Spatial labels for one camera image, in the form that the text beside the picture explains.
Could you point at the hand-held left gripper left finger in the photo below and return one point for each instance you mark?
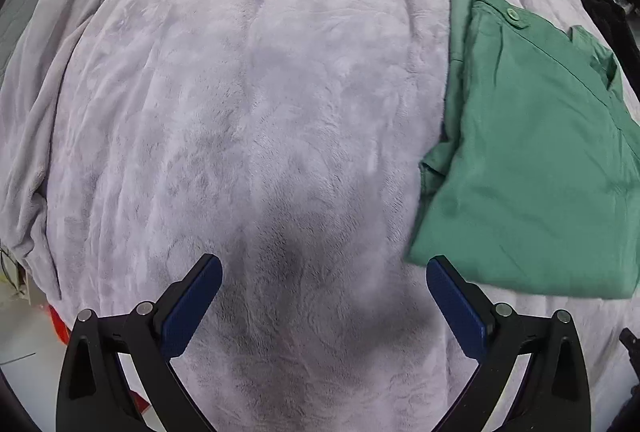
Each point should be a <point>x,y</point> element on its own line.
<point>192,299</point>

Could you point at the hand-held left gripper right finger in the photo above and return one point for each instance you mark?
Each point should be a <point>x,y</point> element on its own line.
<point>457,304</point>

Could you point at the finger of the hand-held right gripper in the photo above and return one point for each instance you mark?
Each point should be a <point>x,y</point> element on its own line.
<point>631,344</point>

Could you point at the green work jacket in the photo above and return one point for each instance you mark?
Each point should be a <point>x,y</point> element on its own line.
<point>525,152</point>

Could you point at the red object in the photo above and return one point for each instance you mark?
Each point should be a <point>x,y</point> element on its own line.
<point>57,327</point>

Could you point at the lilac plush blanket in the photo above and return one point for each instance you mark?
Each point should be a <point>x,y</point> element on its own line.
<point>250,112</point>

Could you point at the grey quilted headboard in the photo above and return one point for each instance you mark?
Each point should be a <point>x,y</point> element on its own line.
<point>25,22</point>

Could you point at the black knit garment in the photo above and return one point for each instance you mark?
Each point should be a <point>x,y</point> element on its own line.
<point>602,4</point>

